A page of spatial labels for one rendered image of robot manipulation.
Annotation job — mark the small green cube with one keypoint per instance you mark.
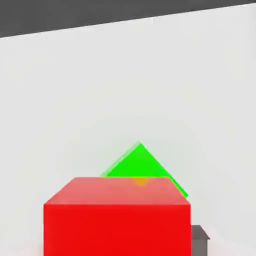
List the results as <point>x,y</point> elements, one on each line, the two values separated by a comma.
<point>140,162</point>

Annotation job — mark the small red cube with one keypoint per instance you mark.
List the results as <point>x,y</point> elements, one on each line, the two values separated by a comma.
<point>117,226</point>

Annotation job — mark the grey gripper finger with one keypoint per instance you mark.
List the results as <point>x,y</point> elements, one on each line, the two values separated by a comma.
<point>199,242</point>

